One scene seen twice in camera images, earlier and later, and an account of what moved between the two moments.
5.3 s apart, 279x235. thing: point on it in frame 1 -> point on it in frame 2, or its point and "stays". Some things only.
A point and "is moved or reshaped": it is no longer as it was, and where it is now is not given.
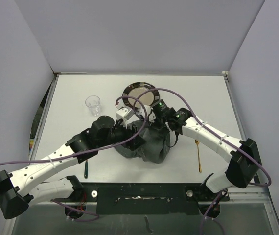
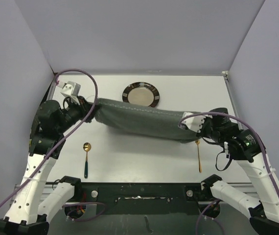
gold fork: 197,143 stays
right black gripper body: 159,122 -> 207,130
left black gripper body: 120,133 -> 76,111
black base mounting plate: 147,199 stays
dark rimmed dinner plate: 138,94 stays
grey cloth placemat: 156,149 is moved or reshaped
